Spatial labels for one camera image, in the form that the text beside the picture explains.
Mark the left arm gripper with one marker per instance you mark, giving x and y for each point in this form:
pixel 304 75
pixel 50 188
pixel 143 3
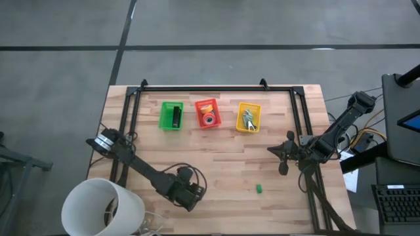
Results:
pixel 184 195

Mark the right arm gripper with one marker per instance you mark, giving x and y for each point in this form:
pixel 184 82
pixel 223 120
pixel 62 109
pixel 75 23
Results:
pixel 301 152

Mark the red tape roll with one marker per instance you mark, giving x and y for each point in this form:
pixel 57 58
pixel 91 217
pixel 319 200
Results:
pixel 204 118

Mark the black stapler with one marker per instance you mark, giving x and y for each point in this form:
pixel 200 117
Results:
pixel 176 116

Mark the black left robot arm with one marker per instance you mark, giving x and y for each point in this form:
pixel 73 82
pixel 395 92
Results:
pixel 144 170

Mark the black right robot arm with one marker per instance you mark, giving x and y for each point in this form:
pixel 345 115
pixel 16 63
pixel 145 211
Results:
pixel 341 124

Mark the green mini stapler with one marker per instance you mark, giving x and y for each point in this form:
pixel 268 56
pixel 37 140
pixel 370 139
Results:
pixel 259 188

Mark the yellow plastic basket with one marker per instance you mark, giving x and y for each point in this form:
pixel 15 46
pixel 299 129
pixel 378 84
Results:
pixel 239 126

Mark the white cylinder shade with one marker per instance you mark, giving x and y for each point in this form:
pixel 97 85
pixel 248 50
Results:
pixel 131 203

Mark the white paper sheet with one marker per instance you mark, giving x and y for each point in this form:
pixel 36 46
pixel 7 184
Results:
pixel 351 180

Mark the black power adapter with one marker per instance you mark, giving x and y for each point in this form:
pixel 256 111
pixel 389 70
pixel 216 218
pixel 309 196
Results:
pixel 362 144

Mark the red plastic basket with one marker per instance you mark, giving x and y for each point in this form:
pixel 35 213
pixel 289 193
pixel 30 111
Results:
pixel 197 113

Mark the green plastic basket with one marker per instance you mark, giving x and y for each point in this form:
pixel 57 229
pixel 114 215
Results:
pixel 165 118

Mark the grey monitor cart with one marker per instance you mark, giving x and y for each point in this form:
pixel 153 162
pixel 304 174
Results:
pixel 393 131

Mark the black keyboard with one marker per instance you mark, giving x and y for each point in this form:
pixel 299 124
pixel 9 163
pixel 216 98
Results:
pixel 397 206

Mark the tablet with blue screen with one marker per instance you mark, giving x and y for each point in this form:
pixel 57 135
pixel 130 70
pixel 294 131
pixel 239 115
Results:
pixel 411 123

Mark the black pole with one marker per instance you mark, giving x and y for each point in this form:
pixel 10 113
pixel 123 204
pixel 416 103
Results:
pixel 410 77

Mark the black metal stand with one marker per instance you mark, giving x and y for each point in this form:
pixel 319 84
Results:
pixel 19 160

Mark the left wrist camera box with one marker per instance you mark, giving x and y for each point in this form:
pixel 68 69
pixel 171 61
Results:
pixel 185 173

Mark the black metal table frame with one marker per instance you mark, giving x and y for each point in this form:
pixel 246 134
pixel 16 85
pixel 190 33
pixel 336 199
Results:
pixel 213 88

